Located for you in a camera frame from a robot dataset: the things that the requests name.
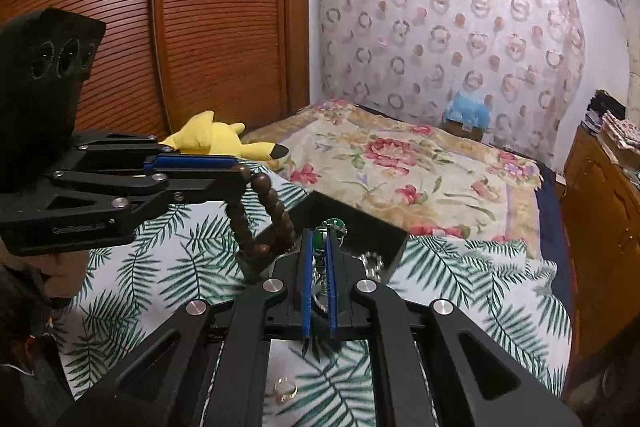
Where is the navy bed sheet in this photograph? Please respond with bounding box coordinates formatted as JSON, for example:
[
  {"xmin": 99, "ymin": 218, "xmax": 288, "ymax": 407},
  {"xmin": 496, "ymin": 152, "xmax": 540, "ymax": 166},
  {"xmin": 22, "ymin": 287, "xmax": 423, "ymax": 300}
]
[{"xmin": 535, "ymin": 162, "xmax": 573, "ymax": 308}]

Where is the green bead necklace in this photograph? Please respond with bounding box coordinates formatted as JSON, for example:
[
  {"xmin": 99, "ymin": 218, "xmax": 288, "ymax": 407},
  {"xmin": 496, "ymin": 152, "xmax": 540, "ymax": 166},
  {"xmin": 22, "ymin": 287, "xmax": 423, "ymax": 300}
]
[{"xmin": 311, "ymin": 217, "xmax": 348, "ymax": 313}]

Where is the gold ring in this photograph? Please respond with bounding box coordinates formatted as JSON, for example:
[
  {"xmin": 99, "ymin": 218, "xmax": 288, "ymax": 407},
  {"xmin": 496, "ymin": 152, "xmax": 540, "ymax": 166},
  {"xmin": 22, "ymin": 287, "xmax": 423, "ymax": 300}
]
[{"xmin": 274, "ymin": 377, "xmax": 299, "ymax": 403}]

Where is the wooden cabinet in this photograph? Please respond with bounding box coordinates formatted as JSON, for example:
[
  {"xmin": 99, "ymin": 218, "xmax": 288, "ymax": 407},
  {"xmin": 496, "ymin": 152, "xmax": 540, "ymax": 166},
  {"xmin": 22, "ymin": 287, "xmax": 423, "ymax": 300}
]
[{"xmin": 560, "ymin": 124, "xmax": 640, "ymax": 358}]

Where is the small cardboard box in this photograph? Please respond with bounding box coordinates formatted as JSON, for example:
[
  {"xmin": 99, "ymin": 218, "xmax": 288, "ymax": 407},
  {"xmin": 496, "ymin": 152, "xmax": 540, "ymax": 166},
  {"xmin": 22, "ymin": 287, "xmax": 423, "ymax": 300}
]
[{"xmin": 446, "ymin": 119, "xmax": 486, "ymax": 142}]

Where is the circle patterned curtain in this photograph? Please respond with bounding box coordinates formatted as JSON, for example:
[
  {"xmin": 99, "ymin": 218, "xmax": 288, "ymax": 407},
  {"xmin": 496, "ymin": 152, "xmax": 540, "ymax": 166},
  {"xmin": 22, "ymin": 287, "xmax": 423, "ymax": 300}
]
[{"xmin": 317, "ymin": 0, "xmax": 586, "ymax": 168}]

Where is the folded floral cloth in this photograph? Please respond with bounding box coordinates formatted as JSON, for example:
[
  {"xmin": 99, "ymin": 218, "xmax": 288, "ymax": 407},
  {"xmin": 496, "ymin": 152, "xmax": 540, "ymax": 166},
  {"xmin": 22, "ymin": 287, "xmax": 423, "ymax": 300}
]
[{"xmin": 600, "ymin": 109, "xmax": 640, "ymax": 142}]

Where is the folded clothes stack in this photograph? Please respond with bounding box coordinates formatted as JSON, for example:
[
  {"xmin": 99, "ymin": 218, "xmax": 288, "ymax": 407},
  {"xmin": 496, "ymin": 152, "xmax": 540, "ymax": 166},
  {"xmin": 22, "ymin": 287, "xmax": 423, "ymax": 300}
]
[{"xmin": 597, "ymin": 129, "xmax": 640, "ymax": 168}]

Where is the floral bed blanket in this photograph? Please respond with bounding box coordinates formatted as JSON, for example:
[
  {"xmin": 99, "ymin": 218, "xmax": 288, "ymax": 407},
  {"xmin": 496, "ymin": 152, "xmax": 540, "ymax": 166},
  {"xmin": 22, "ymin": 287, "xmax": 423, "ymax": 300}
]
[{"xmin": 240, "ymin": 99, "xmax": 543, "ymax": 258}]

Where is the beige tied curtain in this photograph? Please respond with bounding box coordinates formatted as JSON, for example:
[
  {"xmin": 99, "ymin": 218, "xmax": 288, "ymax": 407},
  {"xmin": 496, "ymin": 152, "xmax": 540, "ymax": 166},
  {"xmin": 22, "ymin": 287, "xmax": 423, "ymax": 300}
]
[{"xmin": 620, "ymin": 0, "xmax": 640, "ymax": 108}]

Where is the wooden bead bracelet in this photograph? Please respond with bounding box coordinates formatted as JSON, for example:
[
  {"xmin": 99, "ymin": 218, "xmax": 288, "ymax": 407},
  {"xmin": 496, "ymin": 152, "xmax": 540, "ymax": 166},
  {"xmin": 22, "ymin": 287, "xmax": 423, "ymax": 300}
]
[{"xmin": 225, "ymin": 164, "xmax": 301, "ymax": 283}]

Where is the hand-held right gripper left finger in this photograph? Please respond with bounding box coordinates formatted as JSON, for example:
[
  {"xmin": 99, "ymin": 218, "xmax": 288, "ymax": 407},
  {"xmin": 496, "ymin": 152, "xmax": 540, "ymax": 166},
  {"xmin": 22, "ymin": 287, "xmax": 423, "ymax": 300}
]
[{"xmin": 55, "ymin": 227, "xmax": 316, "ymax": 427}]

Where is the person's left hand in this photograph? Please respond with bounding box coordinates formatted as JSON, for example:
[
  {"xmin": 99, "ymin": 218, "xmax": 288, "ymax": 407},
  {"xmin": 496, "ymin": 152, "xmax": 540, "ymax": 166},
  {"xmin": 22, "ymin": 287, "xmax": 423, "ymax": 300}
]
[{"xmin": 42, "ymin": 249, "xmax": 91, "ymax": 303}]

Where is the yellow plush toy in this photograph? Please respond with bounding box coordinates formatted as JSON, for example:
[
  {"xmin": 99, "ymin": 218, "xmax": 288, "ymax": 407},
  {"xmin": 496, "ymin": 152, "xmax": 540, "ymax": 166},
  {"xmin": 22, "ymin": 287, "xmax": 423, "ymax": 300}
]
[{"xmin": 159, "ymin": 109, "xmax": 291, "ymax": 160}]

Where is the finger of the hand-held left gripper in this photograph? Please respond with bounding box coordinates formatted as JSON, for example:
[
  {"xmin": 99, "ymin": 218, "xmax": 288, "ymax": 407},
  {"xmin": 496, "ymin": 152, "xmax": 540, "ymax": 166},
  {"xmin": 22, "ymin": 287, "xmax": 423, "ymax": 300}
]
[
  {"xmin": 50, "ymin": 167, "xmax": 252, "ymax": 214},
  {"xmin": 70, "ymin": 131, "xmax": 242, "ymax": 174}
]

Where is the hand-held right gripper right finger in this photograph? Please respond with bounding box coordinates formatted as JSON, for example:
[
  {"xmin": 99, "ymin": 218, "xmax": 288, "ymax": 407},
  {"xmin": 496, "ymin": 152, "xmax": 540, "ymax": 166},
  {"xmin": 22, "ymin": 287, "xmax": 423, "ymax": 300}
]
[{"xmin": 325, "ymin": 234, "xmax": 583, "ymax": 427}]

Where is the wooden slatted wardrobe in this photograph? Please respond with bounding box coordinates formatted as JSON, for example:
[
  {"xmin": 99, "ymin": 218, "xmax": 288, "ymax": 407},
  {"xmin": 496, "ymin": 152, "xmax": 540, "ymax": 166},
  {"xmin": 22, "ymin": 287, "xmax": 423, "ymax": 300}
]
[{"xmin": 0, "ymin": 0, "xmax": 311, "ymax": 148}]

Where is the black box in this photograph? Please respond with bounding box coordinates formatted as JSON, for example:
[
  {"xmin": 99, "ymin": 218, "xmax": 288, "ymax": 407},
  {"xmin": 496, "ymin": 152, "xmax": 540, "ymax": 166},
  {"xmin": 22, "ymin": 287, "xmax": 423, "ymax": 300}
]
[{"xmin": 245, "ymin": 192, "xmax": 408, "ymax": 285}]

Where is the blue plush toy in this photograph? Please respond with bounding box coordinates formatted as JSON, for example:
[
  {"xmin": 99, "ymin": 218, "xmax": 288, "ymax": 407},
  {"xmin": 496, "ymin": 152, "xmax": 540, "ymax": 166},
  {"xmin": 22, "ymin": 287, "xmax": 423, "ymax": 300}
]
[{"xmin": 446, "ymin": 89, "xmax": 493, "ymax": 130}]

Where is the leaf print tablecloth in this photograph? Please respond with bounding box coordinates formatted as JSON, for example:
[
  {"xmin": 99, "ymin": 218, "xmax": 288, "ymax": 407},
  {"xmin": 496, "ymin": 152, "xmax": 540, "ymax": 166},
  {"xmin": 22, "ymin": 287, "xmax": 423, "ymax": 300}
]
[{"xmin": 45, "ymin": 162, "xmax": 573, "ymax": 427}]

